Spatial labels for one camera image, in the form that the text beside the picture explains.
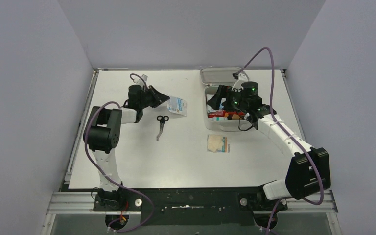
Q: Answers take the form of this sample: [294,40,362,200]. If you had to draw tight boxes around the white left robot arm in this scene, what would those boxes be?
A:
[83,85,170,211]

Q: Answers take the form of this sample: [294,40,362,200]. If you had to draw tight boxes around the white plastic bottle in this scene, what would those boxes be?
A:
[209,117,228,121]

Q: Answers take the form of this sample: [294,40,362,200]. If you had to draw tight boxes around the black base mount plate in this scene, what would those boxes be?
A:
[91,187,288,232]

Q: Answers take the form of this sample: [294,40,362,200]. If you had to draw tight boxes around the beige gauze packet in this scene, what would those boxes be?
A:
[207,134,230,153]

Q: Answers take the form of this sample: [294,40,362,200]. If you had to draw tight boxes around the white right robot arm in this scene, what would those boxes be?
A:
[206,81,331,210]

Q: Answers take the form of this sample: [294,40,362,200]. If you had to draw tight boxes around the red first aid pouch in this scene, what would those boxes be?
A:
[207,110,245,118]

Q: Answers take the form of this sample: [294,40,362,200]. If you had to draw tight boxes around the white blue label packet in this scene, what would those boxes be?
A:
[167,96,187,116]

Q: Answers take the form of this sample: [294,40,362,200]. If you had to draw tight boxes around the aluminium frame rail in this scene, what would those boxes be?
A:
[281,190,338,213]

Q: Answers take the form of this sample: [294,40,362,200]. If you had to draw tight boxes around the clear bag of wipes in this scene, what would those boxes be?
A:
[206,94,214,103]

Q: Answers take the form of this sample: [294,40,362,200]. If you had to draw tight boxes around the grey open storage box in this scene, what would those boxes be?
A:
[200,67,251,132]

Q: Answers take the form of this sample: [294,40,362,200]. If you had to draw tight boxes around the left side frame rail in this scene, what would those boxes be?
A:
[47,192,94,214]

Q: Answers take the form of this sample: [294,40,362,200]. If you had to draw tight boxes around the black handled scissors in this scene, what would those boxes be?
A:
[156,115,169,141]

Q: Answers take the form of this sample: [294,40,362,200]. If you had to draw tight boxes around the brown bottle orange cap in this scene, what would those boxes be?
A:
[227,113,245,120]

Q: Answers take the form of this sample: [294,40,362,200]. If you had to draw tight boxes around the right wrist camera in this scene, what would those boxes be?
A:
[232,73,250,90]

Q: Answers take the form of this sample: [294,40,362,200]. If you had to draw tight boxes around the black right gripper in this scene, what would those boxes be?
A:
[210,84,251,112]

